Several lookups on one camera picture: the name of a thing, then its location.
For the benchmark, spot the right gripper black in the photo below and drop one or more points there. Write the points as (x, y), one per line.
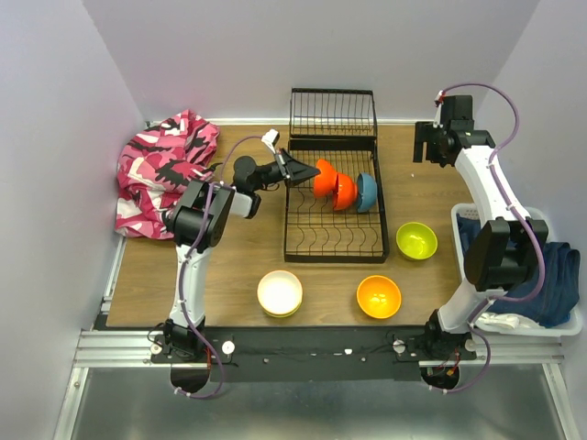
(424, 132)

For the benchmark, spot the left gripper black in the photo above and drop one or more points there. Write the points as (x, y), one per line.
(294, 170)

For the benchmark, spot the orange-red bowl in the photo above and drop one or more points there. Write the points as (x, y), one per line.
(345, 194)
(326, 180)

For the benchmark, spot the black wire dish rack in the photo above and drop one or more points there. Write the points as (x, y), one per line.
(339, 215)

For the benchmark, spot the blue bowl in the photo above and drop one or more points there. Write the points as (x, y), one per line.
(367, 192)

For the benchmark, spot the yellow-orange bowl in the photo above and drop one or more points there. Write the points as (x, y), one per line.
(379, 297)

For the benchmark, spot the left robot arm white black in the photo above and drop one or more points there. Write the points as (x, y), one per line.
(198, 222)

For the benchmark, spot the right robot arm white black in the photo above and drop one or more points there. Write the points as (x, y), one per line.
(507, 251)

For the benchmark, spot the white laundry basket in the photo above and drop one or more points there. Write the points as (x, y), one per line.
(571, 328)

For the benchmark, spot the lime green bowl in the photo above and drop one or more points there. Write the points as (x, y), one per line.
(416, 241)

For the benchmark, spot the pink camouflage cloth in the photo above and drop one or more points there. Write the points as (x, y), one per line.
(154, 169)

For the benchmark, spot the yellow-green bowl under white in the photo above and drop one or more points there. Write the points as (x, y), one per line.
(284, 314)

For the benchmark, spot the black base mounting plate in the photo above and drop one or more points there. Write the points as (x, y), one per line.
(309, 353)

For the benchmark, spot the blue denim clothes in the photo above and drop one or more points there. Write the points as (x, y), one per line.
(559, 293)

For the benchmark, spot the white cloth in basket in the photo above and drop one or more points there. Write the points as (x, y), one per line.
(508, 321)

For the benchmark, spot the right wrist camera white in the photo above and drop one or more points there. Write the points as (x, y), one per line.
(440, 115)

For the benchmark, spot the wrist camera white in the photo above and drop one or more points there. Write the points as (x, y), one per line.
(270, 140)
(440, 115)

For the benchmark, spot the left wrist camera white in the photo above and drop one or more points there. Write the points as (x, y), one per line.
(270, 140)

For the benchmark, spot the aluminium frame rail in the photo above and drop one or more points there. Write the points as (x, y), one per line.
(132, 349)

